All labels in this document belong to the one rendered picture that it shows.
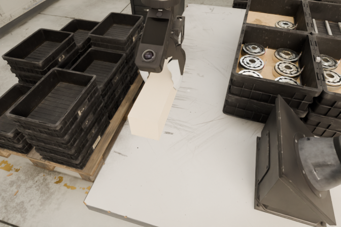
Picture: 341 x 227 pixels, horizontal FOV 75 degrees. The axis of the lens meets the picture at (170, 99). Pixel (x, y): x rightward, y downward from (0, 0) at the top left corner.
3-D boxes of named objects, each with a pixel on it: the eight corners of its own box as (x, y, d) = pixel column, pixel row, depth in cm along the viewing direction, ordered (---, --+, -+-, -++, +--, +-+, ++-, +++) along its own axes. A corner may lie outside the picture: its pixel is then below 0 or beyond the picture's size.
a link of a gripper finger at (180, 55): (190, 71, 48) (180, 33, 42) (189, 75, 47) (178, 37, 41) (169, 72, 50) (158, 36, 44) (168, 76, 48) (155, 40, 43)
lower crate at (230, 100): (295, 134, 89) (308, 114, 80) (220, 115, 96) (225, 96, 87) (291, 73, 115) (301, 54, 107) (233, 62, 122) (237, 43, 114)
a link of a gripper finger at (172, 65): (192, 76, 54) (183, 43, 48) (187, 92, 50) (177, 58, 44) (180, 77, 55) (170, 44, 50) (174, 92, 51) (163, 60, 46)
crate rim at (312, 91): (319, 98, 74) (323, 92, 73) (230, 79, 81) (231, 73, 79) (309, 38, 101) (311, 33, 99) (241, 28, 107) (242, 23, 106)
